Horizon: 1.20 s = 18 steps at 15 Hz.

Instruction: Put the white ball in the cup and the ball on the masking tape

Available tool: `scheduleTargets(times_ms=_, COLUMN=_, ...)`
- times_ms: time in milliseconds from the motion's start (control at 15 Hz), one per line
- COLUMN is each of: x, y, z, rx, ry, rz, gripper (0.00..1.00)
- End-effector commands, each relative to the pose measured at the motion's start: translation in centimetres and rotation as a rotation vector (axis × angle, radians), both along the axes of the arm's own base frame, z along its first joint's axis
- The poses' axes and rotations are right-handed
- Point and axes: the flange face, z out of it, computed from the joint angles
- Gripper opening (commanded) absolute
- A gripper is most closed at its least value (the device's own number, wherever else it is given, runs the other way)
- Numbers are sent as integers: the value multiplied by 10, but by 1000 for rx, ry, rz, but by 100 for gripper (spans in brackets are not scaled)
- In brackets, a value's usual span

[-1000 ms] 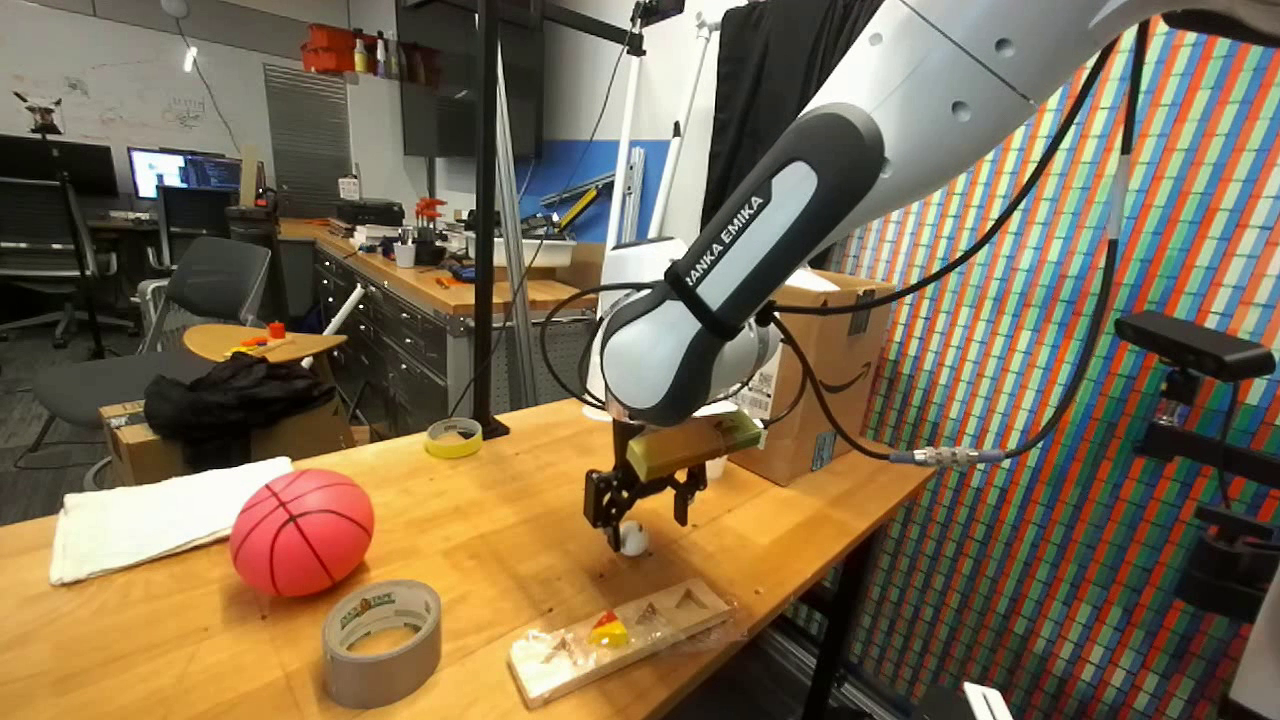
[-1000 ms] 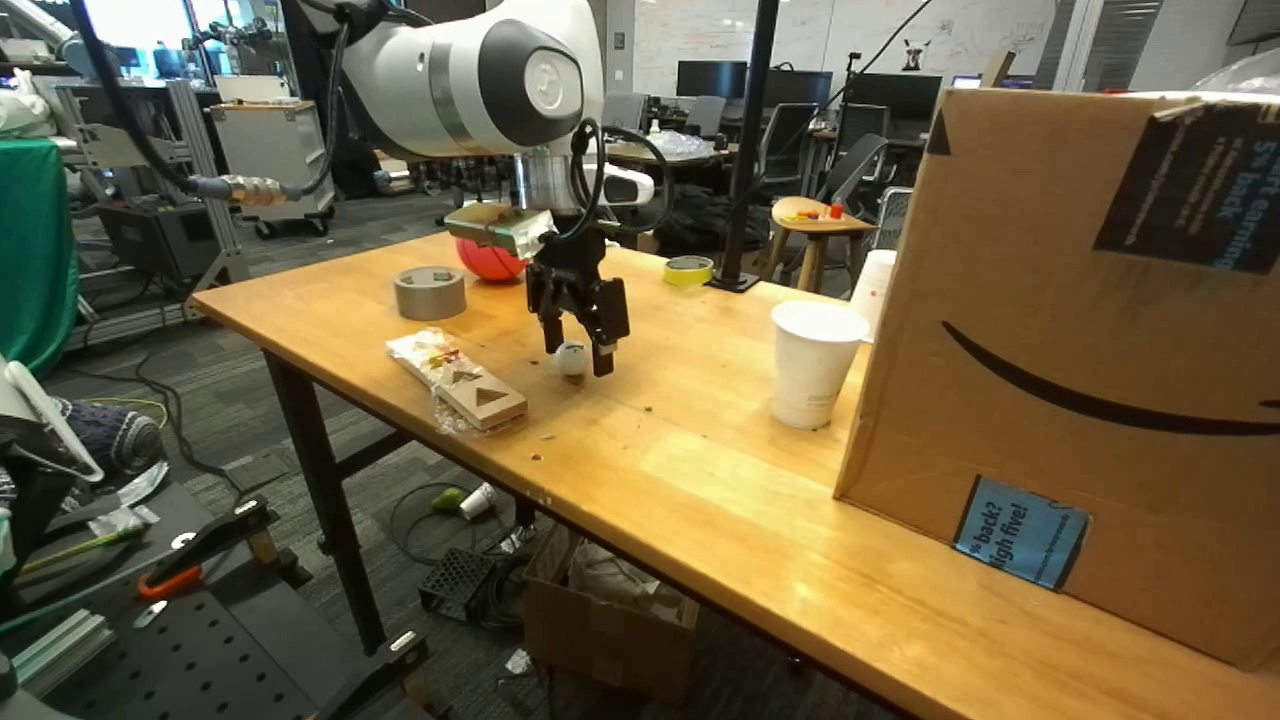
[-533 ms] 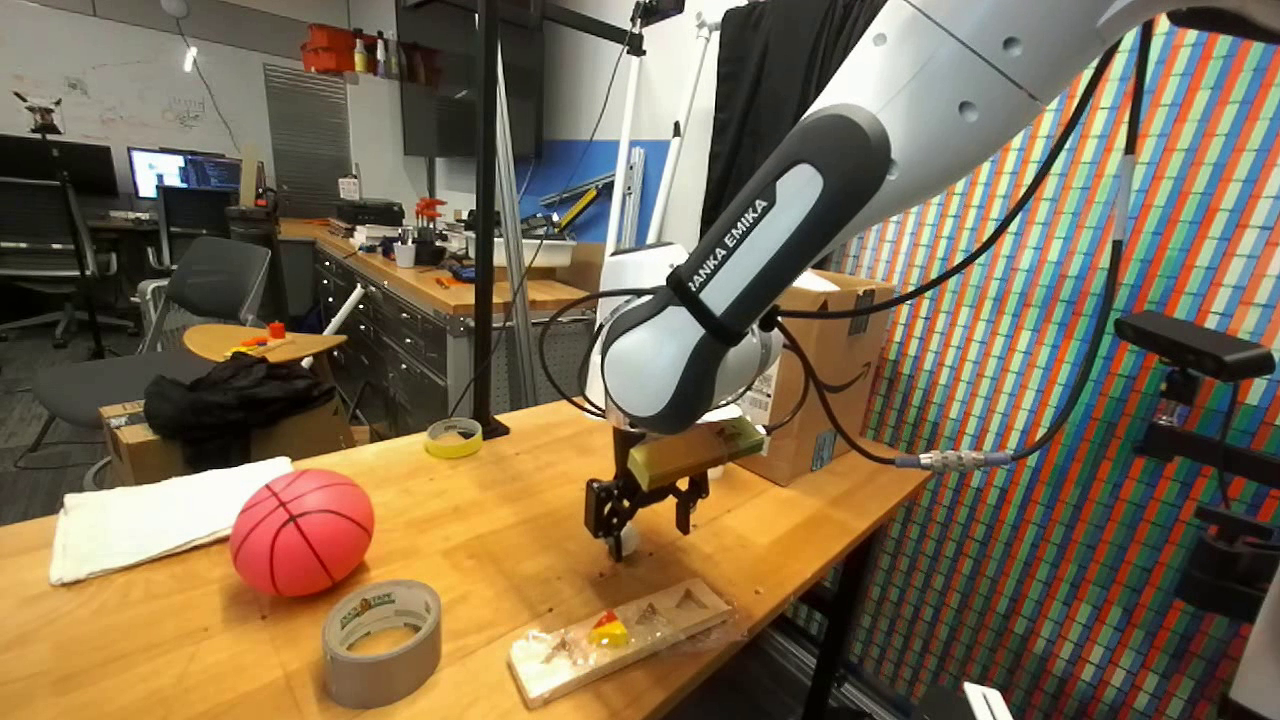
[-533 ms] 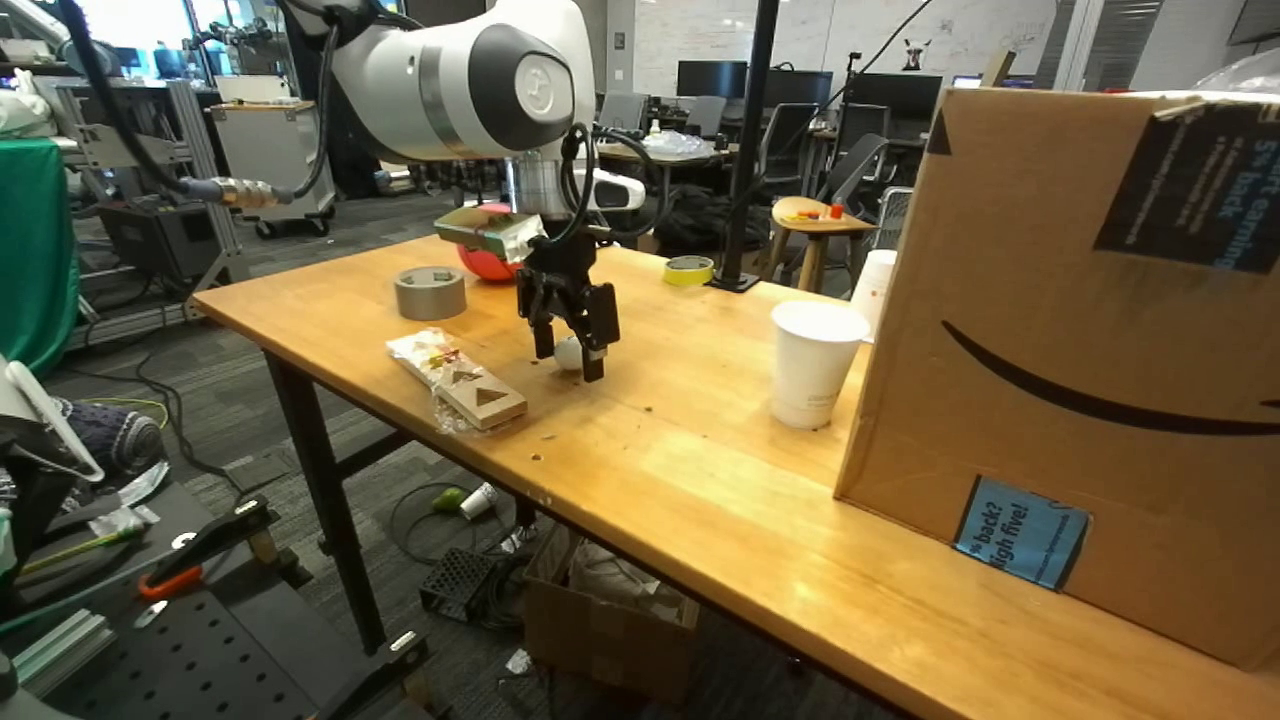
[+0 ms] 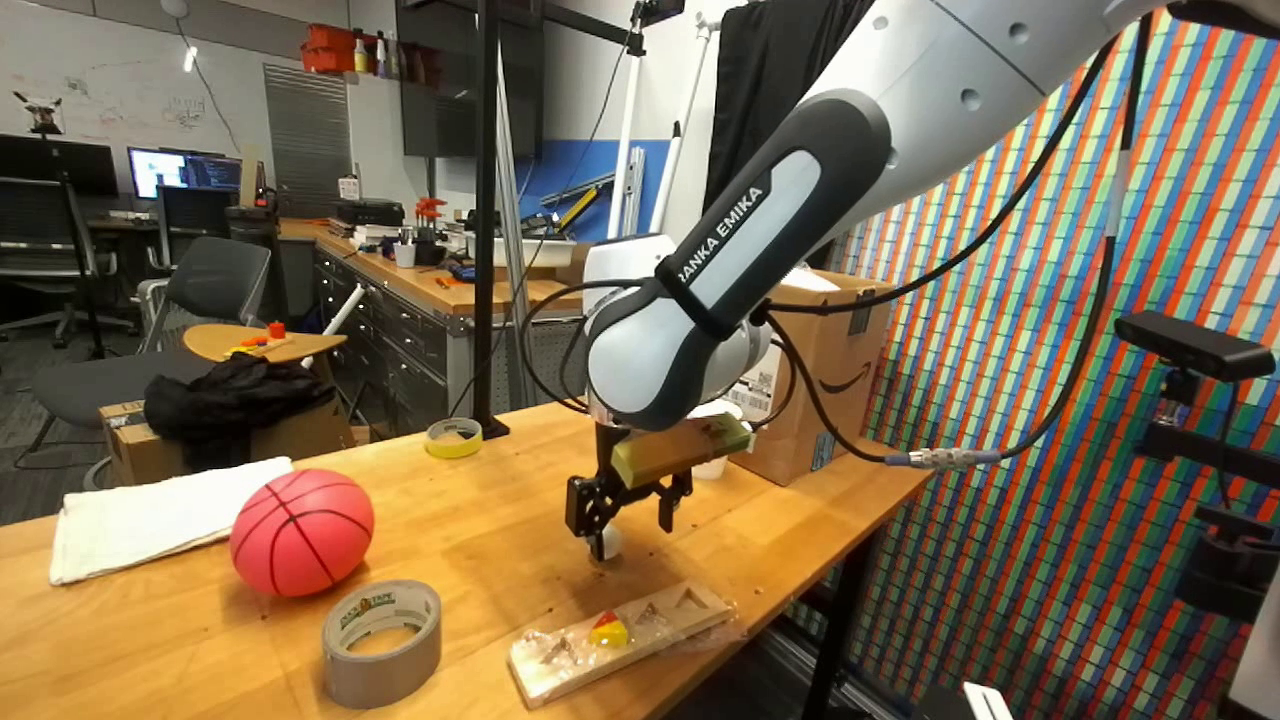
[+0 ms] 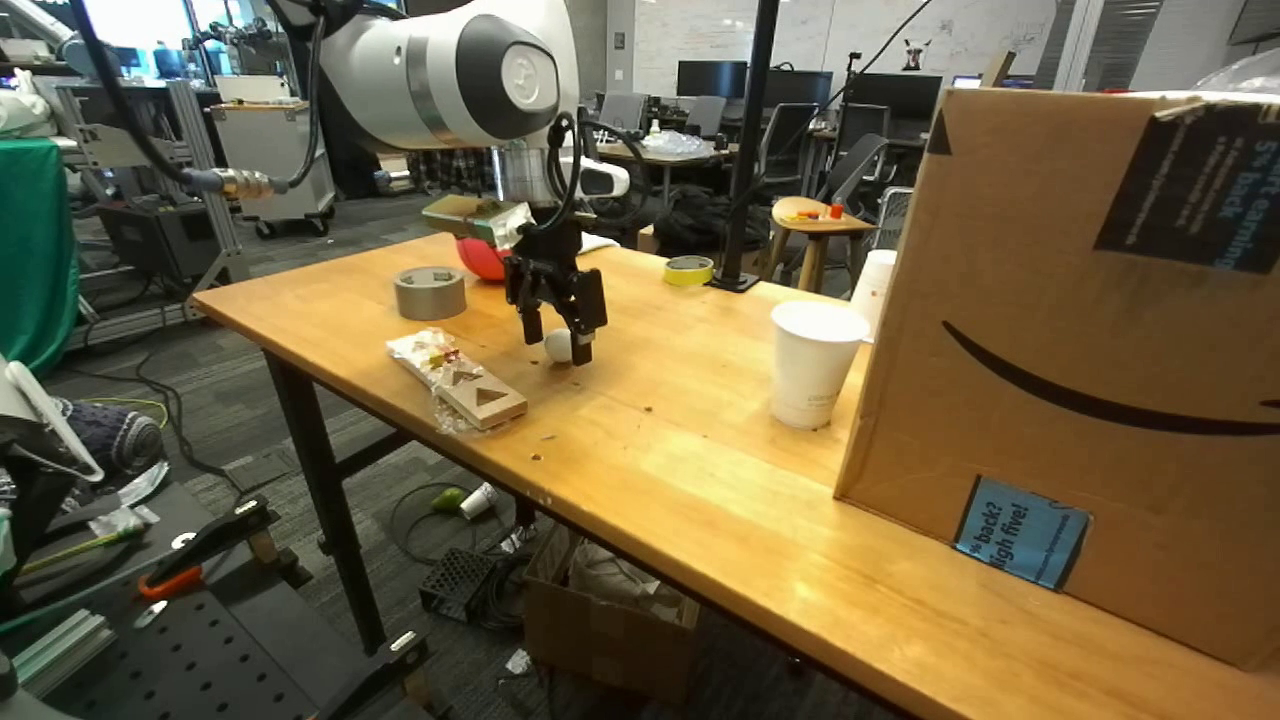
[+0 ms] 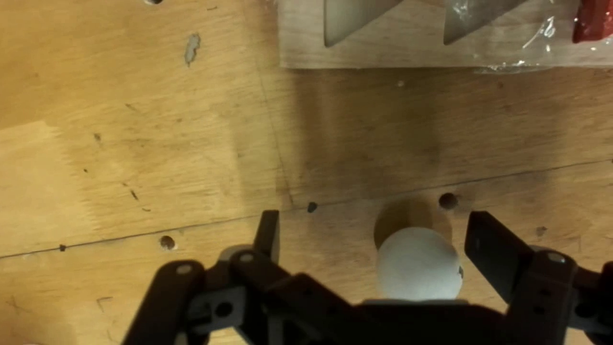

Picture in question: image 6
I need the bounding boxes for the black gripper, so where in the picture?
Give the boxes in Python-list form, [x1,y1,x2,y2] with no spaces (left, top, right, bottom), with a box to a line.
[500,213,613,369]

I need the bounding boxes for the plain white paper cup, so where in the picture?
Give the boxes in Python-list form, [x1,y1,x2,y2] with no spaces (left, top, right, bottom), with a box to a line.
[766,301,870,433]

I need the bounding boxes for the wooden shape puzzle board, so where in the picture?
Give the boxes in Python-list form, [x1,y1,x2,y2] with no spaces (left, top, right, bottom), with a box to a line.
[382,323,532,433]

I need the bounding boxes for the black vertical pole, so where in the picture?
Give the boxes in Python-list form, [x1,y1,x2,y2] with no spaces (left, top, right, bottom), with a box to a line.
[716,0,785,298]

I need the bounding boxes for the round wooden stool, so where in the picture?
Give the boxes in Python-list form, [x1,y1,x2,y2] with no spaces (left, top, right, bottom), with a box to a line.
[762,191,874,298]

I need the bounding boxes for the black computer monitor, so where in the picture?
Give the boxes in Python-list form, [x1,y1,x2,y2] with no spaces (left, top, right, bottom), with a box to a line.
[672,57,752,105]

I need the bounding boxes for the white rolling cabinet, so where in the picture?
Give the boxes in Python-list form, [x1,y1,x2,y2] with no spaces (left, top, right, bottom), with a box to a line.
[212,98,336,240]

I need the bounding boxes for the small brown cardboard box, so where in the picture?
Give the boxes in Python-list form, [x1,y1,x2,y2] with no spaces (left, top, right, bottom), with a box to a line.
[519,558,705,714]

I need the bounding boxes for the black perforated metal plate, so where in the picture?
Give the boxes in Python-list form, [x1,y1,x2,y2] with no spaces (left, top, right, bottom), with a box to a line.
[52,591,323,720]

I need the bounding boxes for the large cardboard shipping box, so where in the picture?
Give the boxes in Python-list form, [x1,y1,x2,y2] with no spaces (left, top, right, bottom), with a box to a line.
[831,85,1280,673]

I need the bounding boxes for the green cloth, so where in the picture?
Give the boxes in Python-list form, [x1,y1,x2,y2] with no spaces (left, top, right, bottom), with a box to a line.
[0,136,79,376]

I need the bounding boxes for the grey duct tape roll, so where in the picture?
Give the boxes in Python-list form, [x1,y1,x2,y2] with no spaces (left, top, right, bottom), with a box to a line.
[392,264,470,323]

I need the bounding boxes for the wrist camera on yellow mount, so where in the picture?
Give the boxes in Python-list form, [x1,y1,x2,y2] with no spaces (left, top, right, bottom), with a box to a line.
[421,191,535,251]

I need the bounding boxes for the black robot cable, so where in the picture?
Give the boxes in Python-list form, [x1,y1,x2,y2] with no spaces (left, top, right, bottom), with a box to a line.
[538,113,592,228]

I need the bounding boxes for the black metal table frame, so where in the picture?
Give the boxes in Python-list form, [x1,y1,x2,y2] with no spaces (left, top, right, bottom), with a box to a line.
[254,351,431,684]

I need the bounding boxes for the orange handled pliers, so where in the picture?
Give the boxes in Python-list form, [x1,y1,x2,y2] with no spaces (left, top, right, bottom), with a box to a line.
[137,563,212,609]

